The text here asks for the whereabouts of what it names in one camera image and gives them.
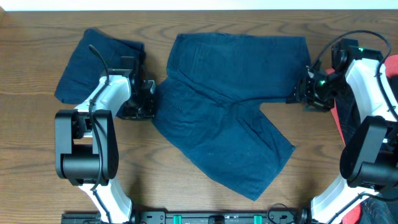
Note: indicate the folded navy blue shorts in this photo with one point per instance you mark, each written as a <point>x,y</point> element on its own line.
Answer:
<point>90,65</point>

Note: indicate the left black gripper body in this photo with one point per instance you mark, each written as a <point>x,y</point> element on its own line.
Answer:
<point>140,109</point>

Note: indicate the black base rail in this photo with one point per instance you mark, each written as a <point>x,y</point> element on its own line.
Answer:
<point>275,216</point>

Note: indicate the red cloth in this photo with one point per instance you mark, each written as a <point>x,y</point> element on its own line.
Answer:
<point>355,214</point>

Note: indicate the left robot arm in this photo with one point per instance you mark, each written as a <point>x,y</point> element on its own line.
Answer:
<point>86,149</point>

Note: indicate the navy blue shorts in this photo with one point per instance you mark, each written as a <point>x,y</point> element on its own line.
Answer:
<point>90,65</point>
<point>209,104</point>

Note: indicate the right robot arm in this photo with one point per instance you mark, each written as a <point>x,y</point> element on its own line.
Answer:
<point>368,163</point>

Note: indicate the black patterned garment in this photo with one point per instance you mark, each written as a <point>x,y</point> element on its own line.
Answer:
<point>374,211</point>

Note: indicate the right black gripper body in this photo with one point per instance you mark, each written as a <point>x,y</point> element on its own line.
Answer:
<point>317,93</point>

